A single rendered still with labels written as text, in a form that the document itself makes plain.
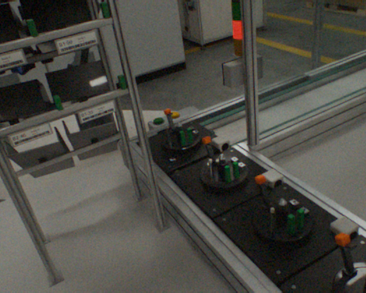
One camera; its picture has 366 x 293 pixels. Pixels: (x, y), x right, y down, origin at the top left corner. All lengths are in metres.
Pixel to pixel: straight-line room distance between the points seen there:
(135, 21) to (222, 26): 1.61
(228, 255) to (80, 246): 0.46
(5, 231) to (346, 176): 1.10
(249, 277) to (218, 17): 4.85
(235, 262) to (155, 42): 3.80
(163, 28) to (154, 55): 0.32
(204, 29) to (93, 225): 4.44
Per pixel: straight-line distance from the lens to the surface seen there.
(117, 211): 1.23
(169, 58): 4.60
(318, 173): 1.30
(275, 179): 1.05
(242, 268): 0.87
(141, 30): 4.39
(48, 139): 1.79
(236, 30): 1.12
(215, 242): 0.93
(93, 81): 0.91
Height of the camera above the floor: 1.63
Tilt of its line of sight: 32 degrees down
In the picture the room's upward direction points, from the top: 9 degrees counter-clockwise
